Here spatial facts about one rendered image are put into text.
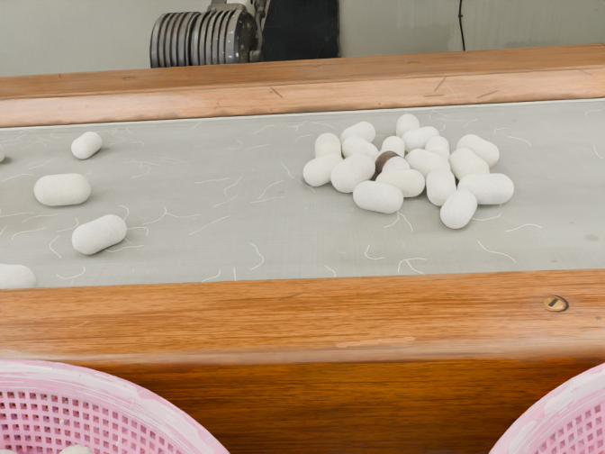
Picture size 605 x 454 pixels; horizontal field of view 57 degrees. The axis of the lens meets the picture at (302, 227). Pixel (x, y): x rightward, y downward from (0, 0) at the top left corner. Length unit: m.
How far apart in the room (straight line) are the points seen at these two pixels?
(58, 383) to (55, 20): 2.49
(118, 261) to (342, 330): 0.16
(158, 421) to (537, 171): 0.32
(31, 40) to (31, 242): 2.37
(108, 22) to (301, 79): 2.07
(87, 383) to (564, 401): 0.17
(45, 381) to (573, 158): 0.38
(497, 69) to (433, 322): 0.39
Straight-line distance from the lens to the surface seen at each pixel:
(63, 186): 0.42
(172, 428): 0.20
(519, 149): 0.47
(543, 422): 0.21
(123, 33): 2.59
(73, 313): 0.27
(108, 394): 0.22
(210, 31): 0.78
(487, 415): 0.26
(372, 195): 0.35
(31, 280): 0.33
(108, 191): 0.44
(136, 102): 0.59
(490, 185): 0.37
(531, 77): 0.59
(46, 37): 2.72
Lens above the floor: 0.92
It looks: 30 degrees down
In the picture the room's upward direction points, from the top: 4 degrees counter-clockwise
